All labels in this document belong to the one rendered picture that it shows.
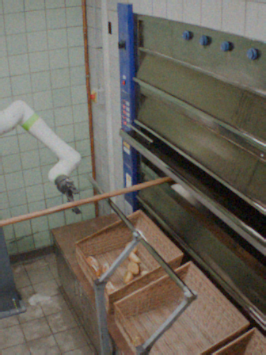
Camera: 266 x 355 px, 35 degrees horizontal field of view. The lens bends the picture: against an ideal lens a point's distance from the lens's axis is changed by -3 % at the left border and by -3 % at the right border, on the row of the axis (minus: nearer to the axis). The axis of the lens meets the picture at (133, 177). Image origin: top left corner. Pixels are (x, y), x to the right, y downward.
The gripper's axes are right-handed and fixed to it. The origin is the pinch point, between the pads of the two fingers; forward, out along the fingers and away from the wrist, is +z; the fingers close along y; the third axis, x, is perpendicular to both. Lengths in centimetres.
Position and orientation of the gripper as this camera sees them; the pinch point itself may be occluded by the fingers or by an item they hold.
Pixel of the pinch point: (77, 201)
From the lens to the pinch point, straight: 233.7
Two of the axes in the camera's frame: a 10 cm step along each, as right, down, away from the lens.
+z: 4.4, 4.0, -8.0
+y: 0.2, 8.9, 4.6
